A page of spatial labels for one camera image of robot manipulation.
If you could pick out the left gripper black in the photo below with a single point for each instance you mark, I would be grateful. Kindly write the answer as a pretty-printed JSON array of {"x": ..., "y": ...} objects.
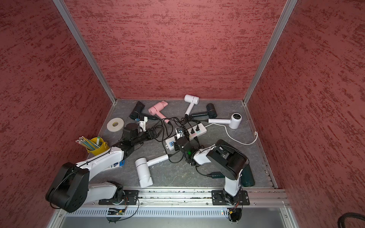
[{"x": 154, "y": 131}]

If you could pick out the white tape roll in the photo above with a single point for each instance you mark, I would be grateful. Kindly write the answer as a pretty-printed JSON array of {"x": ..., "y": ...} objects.
[{"x": 115, "y": 124}]

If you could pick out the black hair dryer far left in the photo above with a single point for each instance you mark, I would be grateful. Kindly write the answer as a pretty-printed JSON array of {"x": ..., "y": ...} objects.
[{"x": 137, "y": 113}]

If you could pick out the dark green hair dryer back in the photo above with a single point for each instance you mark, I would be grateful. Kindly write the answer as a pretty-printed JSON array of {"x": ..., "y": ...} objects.
[{"x": 210, "y": 112}]

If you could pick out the yellow cup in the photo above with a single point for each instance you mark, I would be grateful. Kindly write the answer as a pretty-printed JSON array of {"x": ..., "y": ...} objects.
[{"x": 103, "y": 146}]

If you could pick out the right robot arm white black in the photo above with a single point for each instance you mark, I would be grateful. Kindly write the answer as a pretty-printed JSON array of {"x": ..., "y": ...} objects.
[{"x": 229, "y": 161}]

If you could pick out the white round hair dryer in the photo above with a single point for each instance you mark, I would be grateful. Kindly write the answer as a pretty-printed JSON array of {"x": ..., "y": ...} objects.
[{"x": 233, "y": 122}]

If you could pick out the white hair dryer front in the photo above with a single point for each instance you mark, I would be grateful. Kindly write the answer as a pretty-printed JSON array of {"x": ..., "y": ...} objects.
[{"x": 142, "y": 167}]

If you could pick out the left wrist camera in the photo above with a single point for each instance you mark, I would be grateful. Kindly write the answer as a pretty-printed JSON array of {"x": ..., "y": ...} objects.
[{"x": 142, "y": 124}]

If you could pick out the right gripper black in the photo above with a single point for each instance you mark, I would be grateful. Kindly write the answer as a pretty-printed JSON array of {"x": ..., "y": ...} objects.
[{"x": 176, "y": 145}]

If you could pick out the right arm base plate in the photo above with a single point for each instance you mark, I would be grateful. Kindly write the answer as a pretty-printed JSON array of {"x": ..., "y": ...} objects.
[{"x": 223, "y": 198}]

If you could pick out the aluminium front rail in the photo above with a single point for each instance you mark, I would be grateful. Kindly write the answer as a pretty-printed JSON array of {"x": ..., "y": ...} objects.
[{"x": 184, "y": 208}]

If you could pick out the pink hair dryer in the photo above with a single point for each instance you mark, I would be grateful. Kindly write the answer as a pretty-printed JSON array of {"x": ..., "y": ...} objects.
[{"x": 156, "y": 109}]

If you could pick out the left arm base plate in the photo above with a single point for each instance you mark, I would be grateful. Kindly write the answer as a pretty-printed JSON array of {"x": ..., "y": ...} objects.
[{"x": 129, "y": 198}]

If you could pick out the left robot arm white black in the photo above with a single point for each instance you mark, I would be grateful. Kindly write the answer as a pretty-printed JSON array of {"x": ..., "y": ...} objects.
[{"x": 71, "y": 187}]

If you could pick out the white square hair dryer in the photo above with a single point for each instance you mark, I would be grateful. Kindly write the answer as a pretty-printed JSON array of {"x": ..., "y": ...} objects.
[{"x": 192, "y": 100}]

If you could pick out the bundle of pencils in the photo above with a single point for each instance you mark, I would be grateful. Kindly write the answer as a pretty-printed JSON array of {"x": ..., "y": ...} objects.
[{"x": 88, "y": 144}]

